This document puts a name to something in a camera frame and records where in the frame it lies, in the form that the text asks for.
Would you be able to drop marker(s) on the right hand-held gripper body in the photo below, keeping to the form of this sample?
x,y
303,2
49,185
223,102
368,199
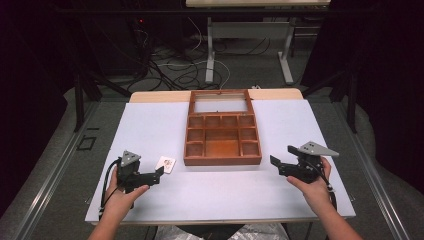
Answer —
x,y
308,165

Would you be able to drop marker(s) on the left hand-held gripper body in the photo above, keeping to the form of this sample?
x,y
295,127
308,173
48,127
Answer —
x,y
130,166

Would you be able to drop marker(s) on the small white printed card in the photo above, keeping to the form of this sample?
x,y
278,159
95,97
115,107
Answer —
x,y
165,164

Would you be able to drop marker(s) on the wooden compartment box with lid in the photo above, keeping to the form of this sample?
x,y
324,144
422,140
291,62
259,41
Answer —
x,y
221,151

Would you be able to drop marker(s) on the person's right hand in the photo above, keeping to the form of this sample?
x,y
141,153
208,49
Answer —
x,y
315,191

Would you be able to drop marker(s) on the person's left hand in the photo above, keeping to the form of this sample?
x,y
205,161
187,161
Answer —
x,y
121,200

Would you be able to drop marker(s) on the white table cover sheet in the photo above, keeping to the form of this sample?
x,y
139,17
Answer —
x,y
216,193

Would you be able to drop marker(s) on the black metal stand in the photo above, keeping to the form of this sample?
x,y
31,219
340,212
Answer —
x,y
80,100
350,100

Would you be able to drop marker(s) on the person's lap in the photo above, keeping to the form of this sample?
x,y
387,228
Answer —
x,y
216,232

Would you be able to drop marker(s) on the dark curtain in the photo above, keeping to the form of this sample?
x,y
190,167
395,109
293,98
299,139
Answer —
x,y
30,83
390,83

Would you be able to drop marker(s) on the white desk with legs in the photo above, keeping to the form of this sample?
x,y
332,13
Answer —
x,y
210,50

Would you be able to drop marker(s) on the metal floor rail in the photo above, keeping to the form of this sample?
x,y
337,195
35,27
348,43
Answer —
x,y
376,180
50,183

